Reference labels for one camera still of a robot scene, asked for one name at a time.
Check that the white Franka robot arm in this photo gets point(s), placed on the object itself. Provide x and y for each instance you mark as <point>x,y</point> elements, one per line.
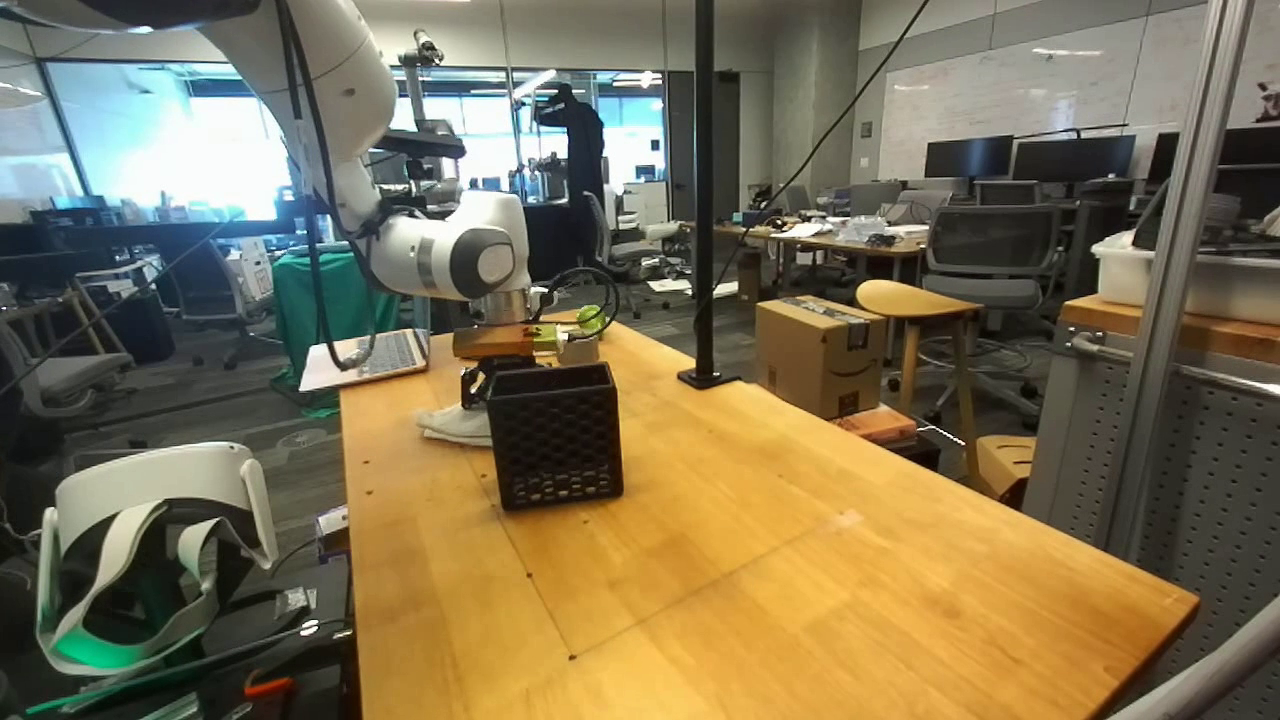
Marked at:
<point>440,253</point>

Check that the black pole with base plate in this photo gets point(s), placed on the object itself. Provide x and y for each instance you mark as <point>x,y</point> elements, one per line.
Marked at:
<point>706,200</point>

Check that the white VR headset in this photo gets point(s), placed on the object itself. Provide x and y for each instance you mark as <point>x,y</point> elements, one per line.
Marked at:
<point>163,473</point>

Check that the black perforated box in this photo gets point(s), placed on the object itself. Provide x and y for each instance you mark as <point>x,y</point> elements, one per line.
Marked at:
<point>555,446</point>

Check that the cluttered office desk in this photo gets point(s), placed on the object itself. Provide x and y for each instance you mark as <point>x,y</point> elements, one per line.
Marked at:
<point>825,245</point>

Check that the black rolling chair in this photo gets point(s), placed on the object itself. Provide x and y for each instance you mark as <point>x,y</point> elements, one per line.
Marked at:
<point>200,286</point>

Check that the grey mesh office chair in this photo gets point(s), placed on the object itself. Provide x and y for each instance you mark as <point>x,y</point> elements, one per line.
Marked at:
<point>994,245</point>

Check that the grey padded chair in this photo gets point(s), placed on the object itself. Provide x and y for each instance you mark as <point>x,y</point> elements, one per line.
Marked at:
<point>74,380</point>

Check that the silver laptop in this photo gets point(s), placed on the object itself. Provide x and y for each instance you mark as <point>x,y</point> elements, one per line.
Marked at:
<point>367,362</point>

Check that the wooden side bench top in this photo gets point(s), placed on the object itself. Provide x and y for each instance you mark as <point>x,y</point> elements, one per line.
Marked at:
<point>1106,321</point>

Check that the aluminium frame post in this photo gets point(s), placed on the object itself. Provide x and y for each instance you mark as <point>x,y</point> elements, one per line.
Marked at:
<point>1182,267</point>

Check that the brown low seat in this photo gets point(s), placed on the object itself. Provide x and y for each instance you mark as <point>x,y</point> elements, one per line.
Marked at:
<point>880,426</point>

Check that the white plastic bin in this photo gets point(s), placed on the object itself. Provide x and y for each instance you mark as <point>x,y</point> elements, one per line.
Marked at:
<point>1133,274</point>

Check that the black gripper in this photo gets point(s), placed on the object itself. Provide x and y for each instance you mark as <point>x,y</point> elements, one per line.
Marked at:
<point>478,380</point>

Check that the tall wooden stool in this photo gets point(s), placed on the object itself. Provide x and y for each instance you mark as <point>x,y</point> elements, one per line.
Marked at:
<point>913,296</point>

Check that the white cloth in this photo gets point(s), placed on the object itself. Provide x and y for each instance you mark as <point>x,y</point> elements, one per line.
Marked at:
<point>453,428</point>

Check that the cardboard shipping box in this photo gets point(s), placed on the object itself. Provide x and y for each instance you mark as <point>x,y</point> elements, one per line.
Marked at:
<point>815,362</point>

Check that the grey perforated panel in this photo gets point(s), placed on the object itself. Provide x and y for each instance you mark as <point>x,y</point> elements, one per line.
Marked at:
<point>1201,467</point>

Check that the grey metal bar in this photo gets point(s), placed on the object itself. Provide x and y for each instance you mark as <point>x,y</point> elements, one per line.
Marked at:
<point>1201,675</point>

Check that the small wooden stool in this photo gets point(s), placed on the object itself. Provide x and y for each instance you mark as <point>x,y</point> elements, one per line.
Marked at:
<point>1002,467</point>

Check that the black computer monitor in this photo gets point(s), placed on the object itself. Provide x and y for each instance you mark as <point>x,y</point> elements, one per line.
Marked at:
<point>969,159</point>
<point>1252,184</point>
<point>1075,162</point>

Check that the green fabric cover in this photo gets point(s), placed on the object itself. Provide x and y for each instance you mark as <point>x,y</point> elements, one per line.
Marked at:
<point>351,286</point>

